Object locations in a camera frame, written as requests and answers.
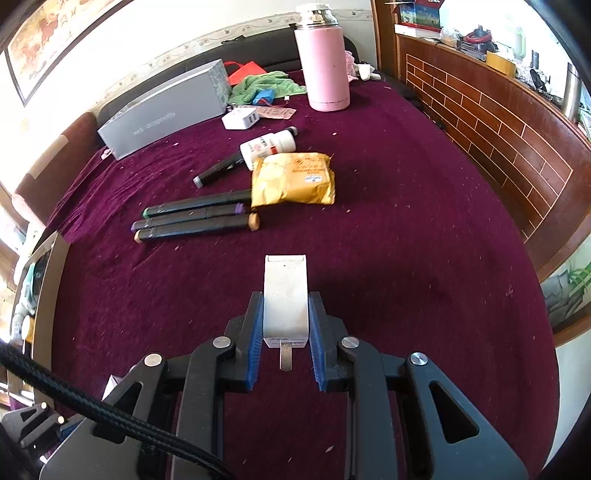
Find brown cushion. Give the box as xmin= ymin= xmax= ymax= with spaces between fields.
xmin=13 ymin=113 xmax=100 ymax=209

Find wall poster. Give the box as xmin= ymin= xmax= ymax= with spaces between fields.
xmin=539 ymin=257 xmax=591 ymax=334

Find black marker grey cap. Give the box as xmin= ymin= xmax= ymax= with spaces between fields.
xmin=192 ymin=126 xmax=299 ymax=188

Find black braided cable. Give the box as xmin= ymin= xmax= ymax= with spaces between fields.
xmin=0 ymin=342 xmax=234 ymax=480

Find orange packet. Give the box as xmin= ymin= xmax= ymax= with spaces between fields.
xmin=250 ymin=152 xmax=336 ymax=208

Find red bag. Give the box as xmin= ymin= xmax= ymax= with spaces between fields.
xmin=224 ymin=61 xmax=268 ymax=86

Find wooden side table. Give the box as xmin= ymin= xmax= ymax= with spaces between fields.
xmin=13 ymin=230 xmax=71 ymax=398

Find white charger plug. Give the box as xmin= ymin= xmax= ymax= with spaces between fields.
xmin=221 ymin=104 xmax=260 ymax=131

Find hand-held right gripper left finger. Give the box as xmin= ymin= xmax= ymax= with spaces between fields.
xmin=39 ymin=292 xmax=265 ymax=480

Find pink thermos bottle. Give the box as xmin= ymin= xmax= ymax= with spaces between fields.
xmin=294 ymin=3 xmax=351 ymax=112

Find wooden brick-pattern cabinet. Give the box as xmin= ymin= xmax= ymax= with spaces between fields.
xmin=370 ymin=0 xmax=591 ymax=278

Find green cloth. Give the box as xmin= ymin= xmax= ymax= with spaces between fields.
xmin=228 ymin=71 xmax=307 ymax=106

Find colourful printed box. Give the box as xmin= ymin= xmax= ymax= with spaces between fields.
xmin=399 ymin=0 xmax=445 ymax=38

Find white rectangular box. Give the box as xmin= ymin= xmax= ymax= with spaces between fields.
xmin=263 ymin=254 xmax=310 ymax=372

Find white pill bottle red label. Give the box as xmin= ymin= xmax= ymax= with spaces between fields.
xmin=239 ymin=130 xmax=297 ymax=171

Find steel cylinder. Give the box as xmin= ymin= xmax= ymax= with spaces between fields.
xmin=562 ymin=62 xmax=584 ymax=122

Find black marker green caps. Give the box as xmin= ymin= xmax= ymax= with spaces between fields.
xmin=141 ymin=189 xmax=253 ymax=219

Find red and black item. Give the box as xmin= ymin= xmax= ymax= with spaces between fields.
xmin=461 ymin=27 xmax=498 ymax=55

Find long grey box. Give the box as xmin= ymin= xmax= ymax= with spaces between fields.
xmin=97 ymin=59 xmax=231 ymax=161

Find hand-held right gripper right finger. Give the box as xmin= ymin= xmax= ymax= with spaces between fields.
xmin=308 ymin=292 xmax=529 ymax=480

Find black marker purple caps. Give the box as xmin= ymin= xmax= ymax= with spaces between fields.
xmin=131 ymin=202 xmax=246 ymax=232

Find black marker tan caps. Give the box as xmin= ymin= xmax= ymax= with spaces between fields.
xmin=133 ymin=213 xmax=260 ymax=246

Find yellow box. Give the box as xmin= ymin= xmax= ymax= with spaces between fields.
xmin=485 ymin=50 xmax=517 ymax=77

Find framed painting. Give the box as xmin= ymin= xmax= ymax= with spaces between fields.
xmin=0 ymin=0 xmax=136 ymax=108

